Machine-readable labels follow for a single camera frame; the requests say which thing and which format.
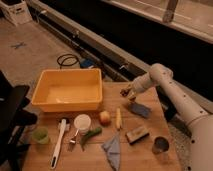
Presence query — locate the green cucumber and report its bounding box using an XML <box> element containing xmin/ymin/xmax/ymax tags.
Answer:
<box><xmin>80</xmin><ymin>127</ymin><xmax>102</xmax><ymax>151</ymax></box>

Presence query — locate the black cable coil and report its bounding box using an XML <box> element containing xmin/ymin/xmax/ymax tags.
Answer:
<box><xmin>56</xmin><ymin>53</ymin><xmax>81</xmax><ymax>70</ymax></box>

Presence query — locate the wooden block eraser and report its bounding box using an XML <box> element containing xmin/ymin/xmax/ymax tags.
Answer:
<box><xmin>125</xmin><ymin>126</ymin><xmax>149</xmax><ymax>145</ymax></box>

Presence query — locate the white handled brush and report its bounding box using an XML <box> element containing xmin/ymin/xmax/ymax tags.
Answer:
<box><xmin>51</xmin><ymin>118</ymin><xmax>69</xmax><ymax>169</ymax></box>

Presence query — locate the white plastic cup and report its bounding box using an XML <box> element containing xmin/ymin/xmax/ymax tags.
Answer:
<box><xmin>74</xmin><ymin>114</ymin><xmax>91</xmax><ymax>135</ymax></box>

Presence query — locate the blue floor object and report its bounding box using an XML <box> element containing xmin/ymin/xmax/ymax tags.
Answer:
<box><xmin>80</xmin><ymin>59</ymin><xmax>95</xmax><ymax>69</ymax></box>

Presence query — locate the white cardboard box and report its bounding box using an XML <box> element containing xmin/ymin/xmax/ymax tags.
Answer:
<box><xmin>0</xmin><ymin>0</ymin><xmax>32</xmax><ymax>26</ymax></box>

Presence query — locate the red yellow apple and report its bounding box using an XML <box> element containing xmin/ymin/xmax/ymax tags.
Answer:
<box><xmin>99</xmin><ymin>111</ymin><xmax>111</xmax><ymax>125</ymax></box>

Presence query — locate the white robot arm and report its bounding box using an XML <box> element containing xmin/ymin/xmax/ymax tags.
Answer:
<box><xmin>121</xmin><ymin>63</ymin><xmax>213</xmax><ymax>171</ymax></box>

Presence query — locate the dark purple grape bunch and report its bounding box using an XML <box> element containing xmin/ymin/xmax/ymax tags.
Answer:
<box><xmin>120</xmin><ymin>88</ymin><xmax>130</xmax><ymax>97</ymax></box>

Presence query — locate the blue sponge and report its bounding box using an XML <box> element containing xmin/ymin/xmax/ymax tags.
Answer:
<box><xmin>129</xmin><ymin>102</ymin><xmax>151</xmax><ymax>118</ymax></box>

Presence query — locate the black chair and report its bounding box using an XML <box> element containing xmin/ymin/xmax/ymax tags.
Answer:
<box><xmin>0</xmin><ymin>70</ymin><xmax>37</xmax><ymax>171</ymax></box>

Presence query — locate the blue cloth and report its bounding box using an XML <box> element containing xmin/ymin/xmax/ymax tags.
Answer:
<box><xmin>101</xmin><ymin>133</ymin><xmax>121</xmax><ymax>171</ymax></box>

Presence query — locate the green plastic cup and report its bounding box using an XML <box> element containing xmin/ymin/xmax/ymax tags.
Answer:
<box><xmin>32</xmin><ymin>127</ymin><xmax>50</xmax><ymax>144</ymax></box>

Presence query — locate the yellow plastic tub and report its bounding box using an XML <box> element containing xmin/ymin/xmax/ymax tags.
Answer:
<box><xmin>31</xmin><ymin>68</ymin><xmax>103</xmax><ymax>112</ymax></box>

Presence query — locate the metal cup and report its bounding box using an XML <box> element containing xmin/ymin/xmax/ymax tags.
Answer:
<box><xmin>152</xmin><ymin>136</ymin><xmax>169</xmax><ymax>154</ymax></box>

